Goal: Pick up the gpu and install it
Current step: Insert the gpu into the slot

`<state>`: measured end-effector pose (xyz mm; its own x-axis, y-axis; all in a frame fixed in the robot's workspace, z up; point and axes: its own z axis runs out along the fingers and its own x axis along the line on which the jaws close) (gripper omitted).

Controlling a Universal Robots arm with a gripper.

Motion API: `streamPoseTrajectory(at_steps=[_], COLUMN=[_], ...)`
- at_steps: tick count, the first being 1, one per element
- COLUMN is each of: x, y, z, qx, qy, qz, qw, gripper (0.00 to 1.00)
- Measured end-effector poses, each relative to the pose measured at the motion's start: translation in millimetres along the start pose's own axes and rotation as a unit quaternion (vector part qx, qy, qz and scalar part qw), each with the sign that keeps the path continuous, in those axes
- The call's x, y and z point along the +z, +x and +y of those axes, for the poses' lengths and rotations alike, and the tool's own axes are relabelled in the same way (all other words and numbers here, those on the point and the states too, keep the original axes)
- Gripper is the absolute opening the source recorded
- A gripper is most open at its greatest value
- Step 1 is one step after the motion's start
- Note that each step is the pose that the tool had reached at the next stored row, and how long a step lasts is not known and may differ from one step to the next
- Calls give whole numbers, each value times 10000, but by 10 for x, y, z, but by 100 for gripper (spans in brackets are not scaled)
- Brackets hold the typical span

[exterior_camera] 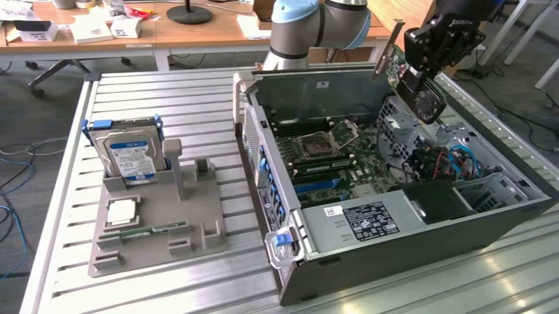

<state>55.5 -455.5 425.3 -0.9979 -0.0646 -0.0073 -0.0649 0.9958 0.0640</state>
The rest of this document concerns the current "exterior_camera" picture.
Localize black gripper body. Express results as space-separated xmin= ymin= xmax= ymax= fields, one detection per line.
xmin=426 ymin=12 xmax=482 ymax=46

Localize white booklet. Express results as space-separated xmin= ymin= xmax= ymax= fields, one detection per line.
xmin=236 ymin=14 xmax=272 ymax=40

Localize wooden cabinet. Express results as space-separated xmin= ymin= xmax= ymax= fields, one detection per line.
xmin=371 ymin=0 xmax=502 ymax=78

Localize white open cardboard box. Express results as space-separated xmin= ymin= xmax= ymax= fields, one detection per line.
xmin=70 ymin=21 xmax=115 ymax=44

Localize black graphics card with fan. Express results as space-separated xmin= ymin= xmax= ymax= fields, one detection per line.
xmin=371 ymin=18 xmax=450 ymax=125

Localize white box with label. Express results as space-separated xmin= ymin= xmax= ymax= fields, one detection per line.
xmin=110 ymin=18 xmax=143 ymax=39

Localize white paper sheets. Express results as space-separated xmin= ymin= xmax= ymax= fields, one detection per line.
xmin=0 ymin=2 xmax=36 ymax=21

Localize silver CPU chip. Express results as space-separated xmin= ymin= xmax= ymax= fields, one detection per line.
xmin=106 ymin=199 xmax=136 ymax=226

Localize black caster leg frame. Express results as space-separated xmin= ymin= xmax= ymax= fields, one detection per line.
xmin=28 ymin=57 xmax=132 ymax=97

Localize metal socket cover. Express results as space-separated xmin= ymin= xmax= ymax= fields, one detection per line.
xmin=330 ymin=118 xmax=363 ymax=148

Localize grey floor cable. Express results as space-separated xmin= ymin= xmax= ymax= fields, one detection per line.
xmin=0 ymin=137 xmax=70 ymax=156

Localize blue floor cable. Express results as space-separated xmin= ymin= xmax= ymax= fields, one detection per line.
xmin=0 ymin=156 xmax=35 ymax=281

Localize red wire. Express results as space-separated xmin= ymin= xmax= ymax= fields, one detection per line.
xmin=433 ymin=150 xmax=451 ymax=180

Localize grey plastic parts rack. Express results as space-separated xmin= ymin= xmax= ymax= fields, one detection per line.
xmin=87 ymin=138 xmax=230 ymax=279

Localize black round lamp base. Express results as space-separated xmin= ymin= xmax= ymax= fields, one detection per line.
xmin=166 ymin=0 xmax=214 ymax=25

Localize red packet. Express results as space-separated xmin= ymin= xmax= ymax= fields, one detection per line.
xmin=128 ymin=7 xmax=158 ymax=19

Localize brown cardboard box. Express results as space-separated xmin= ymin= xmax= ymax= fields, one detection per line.
xmin=252 ymin=0 xmax=275 ymax=23

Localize blue data wire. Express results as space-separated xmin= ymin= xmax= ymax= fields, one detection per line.
xmin=450 ymin=143 xmax=485 ymax=180

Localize blue case latch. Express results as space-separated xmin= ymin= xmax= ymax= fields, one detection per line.
xmin=270 ymin=228 xmax=293 ymax=251

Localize hard disk in blue caddy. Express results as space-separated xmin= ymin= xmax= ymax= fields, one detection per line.
xmin=80 ymin=113 xmax=166 ymax=187

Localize black floor power strip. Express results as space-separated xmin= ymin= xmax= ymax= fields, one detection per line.
xmin=454 ymin=65 xmax=493 ymax=81

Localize wooden desk white frame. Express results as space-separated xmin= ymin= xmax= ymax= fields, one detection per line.
xmin=0 ymin=0 xmax=394 ymax=72

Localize grey power supply unit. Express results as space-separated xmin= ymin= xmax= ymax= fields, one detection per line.
xmin=301 ymin=190 xmax=427 ymax=254

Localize dark open PC case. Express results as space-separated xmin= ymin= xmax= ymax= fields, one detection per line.
xmin=232 ymin=63 xmax=559 ymax=307

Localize blue expansion slot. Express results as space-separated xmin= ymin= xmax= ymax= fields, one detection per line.
xmin=295 ymin=178 xmax=343 ymax=194

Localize CPU socket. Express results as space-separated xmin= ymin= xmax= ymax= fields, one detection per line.
xmin=297 ymin=132 xmax=341 ymax=160

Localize green RAM stick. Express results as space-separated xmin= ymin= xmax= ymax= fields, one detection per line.
xmin=99 ymin=221 xmax=188 ymax=241

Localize perforated metal drive cage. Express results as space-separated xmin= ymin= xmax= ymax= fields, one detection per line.
xmin=374 ymin=96 xmax=442 ymax=164

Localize white table frame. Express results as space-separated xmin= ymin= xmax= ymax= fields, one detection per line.
xmin=478 ymin=0 xmax=559 ymax=90

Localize silver disk bay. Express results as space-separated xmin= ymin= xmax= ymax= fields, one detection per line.
xmin=451 ymin=172 xmax=530 ymax=214

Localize green motherboard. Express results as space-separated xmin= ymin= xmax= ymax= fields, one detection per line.
xmin=262 ymin=107 xmax=402 ymax=209

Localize white box black lid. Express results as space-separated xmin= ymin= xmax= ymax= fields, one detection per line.
xmin=12 ymin=20 xmax=60 ymax=43

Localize black floor cable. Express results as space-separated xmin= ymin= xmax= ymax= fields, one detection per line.
xmin=475 ymin=32 xmax=559 ymax=151

